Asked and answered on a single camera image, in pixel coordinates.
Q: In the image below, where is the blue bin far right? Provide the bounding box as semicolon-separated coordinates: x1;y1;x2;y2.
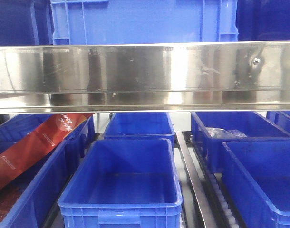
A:
267;111;290;133

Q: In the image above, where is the blue bin rear right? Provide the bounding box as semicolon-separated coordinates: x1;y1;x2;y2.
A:
191;111;290;173

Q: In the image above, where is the blue bin rear centre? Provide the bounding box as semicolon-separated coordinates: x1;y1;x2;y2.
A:
103;112;175;147

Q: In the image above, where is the blue bin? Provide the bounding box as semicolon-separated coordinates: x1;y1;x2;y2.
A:
191;111;290;173
0;114;95;159
103;112;175;147
0;140;84;228
222;141;290;228
267;111;290;133
58;139;183;228

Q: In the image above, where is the stainless steel shelf beam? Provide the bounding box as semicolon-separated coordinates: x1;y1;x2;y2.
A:
0;41;290;114

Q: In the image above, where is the blue bin front centre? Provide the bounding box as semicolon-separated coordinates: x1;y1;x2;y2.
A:
58;139;183;228

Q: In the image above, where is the blue bin rear left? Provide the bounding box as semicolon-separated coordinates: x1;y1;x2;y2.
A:
0;114;95;159

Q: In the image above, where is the white roller track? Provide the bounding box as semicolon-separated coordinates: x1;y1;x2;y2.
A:
192;140;241;228

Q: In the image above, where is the blue bin front left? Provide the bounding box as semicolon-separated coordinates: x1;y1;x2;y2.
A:
0;140;84;228

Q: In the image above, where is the steel shelf divider rail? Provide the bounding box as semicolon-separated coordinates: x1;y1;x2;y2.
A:
176;131;218;228

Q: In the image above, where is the blue bin front right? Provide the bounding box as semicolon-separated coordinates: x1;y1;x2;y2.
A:
222;141;290;228

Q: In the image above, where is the large blue crate upper shelf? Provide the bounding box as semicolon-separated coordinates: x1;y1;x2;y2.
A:
50;0;238;45

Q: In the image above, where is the red paper package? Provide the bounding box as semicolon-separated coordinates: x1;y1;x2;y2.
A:
0;113;92;190

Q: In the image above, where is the clear plastic bag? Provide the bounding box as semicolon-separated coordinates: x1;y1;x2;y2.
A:
205;127;247;139

